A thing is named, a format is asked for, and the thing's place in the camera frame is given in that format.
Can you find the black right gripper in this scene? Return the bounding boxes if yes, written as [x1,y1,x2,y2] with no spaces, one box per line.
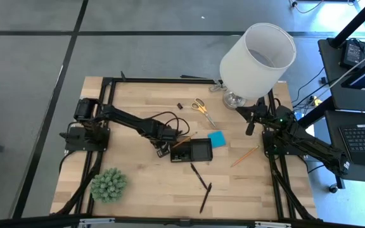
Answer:
[234,97,270,136]

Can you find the orange wooden pencil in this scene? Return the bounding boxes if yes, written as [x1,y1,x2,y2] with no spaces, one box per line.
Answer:
[229,145,260,168]
[172,132,198,149]

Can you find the blue sticky note pad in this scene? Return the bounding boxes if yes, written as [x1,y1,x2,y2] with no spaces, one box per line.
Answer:
[207,130,227,149]

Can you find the black mesh desk organizer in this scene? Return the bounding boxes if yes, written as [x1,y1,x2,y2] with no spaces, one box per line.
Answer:
[169,137,214,163]

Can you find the yellow-handled scissors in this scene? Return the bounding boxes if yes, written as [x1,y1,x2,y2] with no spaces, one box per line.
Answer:
[191,98,217,128]

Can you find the black pen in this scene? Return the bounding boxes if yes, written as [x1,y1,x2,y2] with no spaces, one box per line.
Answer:
[191,161,208,191]
[199,182,213,214]

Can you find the small silver metal object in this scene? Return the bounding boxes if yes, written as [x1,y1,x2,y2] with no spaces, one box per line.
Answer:
[209,79,228,93]

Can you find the white shade table lamp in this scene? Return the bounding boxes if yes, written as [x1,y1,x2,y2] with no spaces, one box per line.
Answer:
[219,22,297,109]

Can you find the yellow power plug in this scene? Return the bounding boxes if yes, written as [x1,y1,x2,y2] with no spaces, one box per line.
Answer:
[309,94,324,107]

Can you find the green artificial plant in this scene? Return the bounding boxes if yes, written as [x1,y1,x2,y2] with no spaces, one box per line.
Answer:
[89,167,129,203]

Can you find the black crossbar with silver brackets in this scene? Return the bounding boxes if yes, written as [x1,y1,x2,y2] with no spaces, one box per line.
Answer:
[0,213,365,228]

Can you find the black laptop keyboard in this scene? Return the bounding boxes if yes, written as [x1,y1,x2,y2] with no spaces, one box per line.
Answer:
[338,123,365,165]

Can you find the black power adapter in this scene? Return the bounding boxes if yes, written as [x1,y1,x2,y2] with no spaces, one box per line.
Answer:
[340,38,365,69]

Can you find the black aluminium table frame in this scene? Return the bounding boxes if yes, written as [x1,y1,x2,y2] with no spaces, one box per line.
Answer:
[51,75,324,222]

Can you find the black diagonal post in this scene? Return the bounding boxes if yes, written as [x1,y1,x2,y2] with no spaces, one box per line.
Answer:
[330,0,365,48]

